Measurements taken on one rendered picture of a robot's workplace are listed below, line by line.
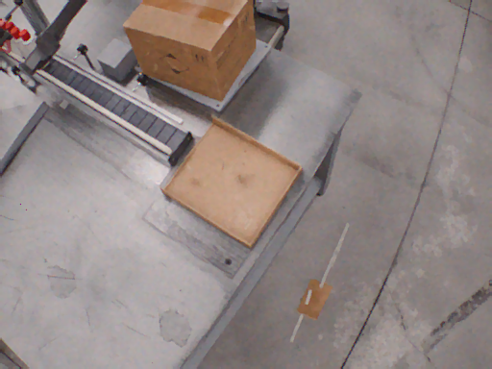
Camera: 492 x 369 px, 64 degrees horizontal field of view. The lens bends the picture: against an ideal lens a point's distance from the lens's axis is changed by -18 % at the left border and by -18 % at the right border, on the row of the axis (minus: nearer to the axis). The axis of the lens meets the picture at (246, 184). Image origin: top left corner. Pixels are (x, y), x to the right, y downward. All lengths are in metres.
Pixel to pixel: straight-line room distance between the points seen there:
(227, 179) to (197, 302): 0.36
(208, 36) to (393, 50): 1.65
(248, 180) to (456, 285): 1.30
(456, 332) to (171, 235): 1.47
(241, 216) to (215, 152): 0.20
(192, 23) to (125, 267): 0.70
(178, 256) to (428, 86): 1.80
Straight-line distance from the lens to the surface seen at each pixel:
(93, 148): 1.48
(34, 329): 1.43
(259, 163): 1.33
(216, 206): 1.29
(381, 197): 2.23
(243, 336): 2.06
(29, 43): 1.60
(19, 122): 1.62
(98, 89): 1.52
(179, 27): 1.27
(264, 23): 2.41
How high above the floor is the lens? 2.05
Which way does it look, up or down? 69 degrees down
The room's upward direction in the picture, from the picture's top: 11 degrees counter-clockwise
